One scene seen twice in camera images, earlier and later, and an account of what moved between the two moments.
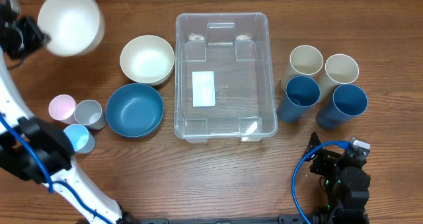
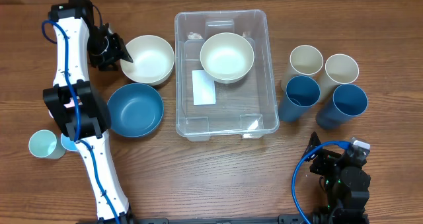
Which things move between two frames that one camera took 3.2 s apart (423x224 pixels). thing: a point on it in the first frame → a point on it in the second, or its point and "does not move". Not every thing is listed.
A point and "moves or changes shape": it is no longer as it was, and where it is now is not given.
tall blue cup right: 348,102 does not move
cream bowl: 73,21 moves or changes shape
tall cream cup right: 340,69 does not move
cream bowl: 147,59 does not move
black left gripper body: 20,37 → 100,49
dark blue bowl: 135,110 does not move
